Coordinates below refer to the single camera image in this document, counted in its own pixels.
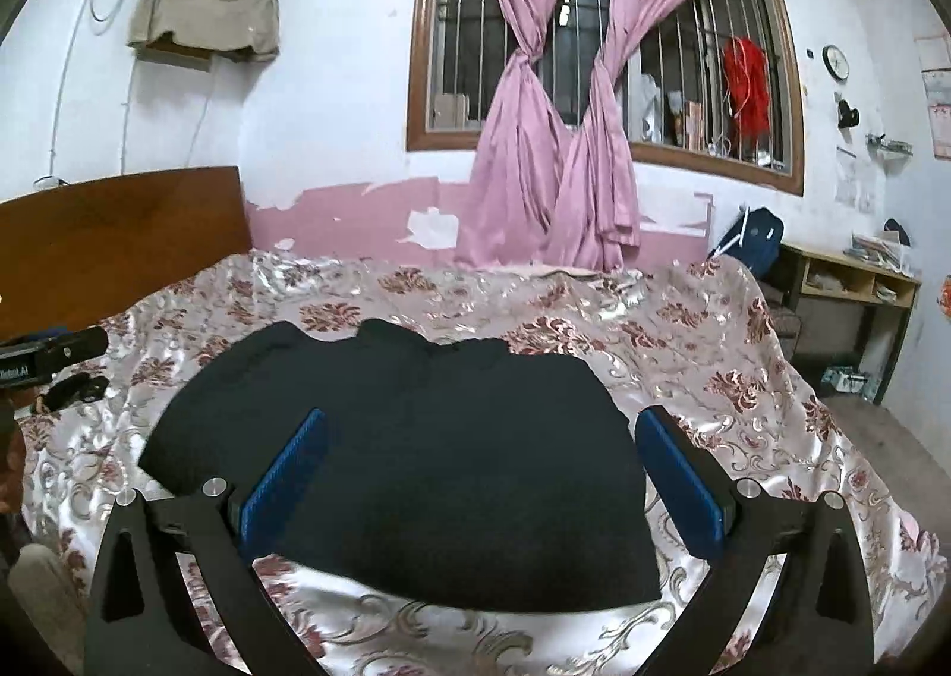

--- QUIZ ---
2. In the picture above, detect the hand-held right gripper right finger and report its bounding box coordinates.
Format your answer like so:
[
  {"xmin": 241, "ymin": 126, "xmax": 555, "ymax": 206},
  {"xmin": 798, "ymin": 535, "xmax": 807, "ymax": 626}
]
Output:
[{"xmin": 634, "ymin": 404, "xmax": 872, "ymax": 676}]

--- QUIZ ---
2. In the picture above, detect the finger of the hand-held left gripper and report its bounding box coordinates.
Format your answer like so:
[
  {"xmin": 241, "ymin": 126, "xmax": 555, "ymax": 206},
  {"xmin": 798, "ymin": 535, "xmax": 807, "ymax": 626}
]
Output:
[{"xmin": 33, "ymin": 373, "xmax": 109, "ymax": 413}]

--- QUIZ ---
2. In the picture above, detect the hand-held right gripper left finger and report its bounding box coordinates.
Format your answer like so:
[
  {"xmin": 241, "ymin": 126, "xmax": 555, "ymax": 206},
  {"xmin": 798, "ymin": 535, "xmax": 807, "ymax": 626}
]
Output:
[{"xmin": 83, "ymin": 407, "xmax": 332, "ymax": 676}]

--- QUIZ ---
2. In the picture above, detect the black sweater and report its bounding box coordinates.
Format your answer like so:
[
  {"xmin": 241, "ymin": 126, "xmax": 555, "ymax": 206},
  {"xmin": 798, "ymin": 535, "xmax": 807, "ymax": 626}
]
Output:
[{"xmin": 137, "ymin": 317, "xmax": 662, "ymax": 614}]

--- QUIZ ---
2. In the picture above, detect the person's left forearm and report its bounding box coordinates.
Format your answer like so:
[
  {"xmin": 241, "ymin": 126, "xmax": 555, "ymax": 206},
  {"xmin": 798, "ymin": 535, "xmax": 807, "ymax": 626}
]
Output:
[{"xmin": 0, "ymin": 423, "xmax": 27, "ymax": 515}]

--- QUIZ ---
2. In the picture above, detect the floral satin bedspread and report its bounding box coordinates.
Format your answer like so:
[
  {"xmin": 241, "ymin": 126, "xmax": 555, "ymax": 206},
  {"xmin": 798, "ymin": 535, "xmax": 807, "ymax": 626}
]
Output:
[{"xmin": 15, "ymin": 249, "xmax": 948, "ymax": 676}]

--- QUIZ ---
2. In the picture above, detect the brown wooden headboard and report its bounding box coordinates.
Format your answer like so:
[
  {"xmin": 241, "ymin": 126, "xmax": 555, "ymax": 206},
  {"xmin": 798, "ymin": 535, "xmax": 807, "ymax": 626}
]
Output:
[{"xmin": 0, "ymin": 165, "xmax": 254, "ymax": 342}]

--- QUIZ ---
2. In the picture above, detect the small box under desk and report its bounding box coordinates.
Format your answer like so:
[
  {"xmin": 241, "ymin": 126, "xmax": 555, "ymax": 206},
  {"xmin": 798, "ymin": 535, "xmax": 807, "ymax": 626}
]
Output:
[{"xmin": 821, "ymin": 365, "xmax": 870, "ymax": 395}]

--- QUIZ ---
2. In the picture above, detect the dark blue bag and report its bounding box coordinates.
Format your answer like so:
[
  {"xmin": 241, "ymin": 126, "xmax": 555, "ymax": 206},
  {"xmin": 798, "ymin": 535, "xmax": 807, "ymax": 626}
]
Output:
[{"xmin": 706, "ymin": 204, "xmax": 787, "ymax": 276}]

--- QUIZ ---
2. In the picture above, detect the wooden desk with shelves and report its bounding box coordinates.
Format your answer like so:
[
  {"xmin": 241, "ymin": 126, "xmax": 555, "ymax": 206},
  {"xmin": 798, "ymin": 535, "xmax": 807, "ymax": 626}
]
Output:
[{"xmin": 776, "ymin": 241, "xmax": 924, "ymax": 405}]

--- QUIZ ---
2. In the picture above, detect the stack of papers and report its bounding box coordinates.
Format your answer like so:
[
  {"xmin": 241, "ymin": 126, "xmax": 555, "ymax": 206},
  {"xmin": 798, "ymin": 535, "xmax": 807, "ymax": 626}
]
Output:
[{"xmin": 847, "ymin": 234, "xmax": 911, "ymax": 272}]

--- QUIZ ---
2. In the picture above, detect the pink curtain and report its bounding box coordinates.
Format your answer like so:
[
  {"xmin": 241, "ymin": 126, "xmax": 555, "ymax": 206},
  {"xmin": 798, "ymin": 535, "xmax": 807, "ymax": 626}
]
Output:
[
  {"xmin": 455, "ymin": 0, "xmax": 581, "ymax": 272},
  {"xmin": 546, "ymin": 0, "xmax": 744, "ymax": 272}
]

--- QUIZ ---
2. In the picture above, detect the red cloth on window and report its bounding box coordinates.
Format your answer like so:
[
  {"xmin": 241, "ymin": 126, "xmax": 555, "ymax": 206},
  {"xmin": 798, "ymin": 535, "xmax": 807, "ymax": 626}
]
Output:
[{"xmin": 722, "ymin": 37, "xmax": 774, "ymax": 142}]

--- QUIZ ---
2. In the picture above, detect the barred wooden-framed window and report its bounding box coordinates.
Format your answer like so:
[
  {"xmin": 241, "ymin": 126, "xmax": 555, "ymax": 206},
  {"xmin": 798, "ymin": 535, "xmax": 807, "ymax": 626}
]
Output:
[{"xmin": 406, "ymin": 0, "xmax": 807, "ymax": 197}]

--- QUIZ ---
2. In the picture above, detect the beige cloth-covered wall box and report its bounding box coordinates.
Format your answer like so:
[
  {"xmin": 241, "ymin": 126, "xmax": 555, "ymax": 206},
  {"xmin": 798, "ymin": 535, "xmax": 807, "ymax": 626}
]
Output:
[{"xmin": 126, "ymin": 0, "xmax": 282, "ymax": 74}]

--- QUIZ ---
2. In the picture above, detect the wall calendar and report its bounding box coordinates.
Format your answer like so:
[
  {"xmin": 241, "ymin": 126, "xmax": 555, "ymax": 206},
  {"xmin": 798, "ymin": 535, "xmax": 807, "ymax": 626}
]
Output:
[{"xmin": 915, "ymin": 35, "xmax": 951, "ymax": 161}]

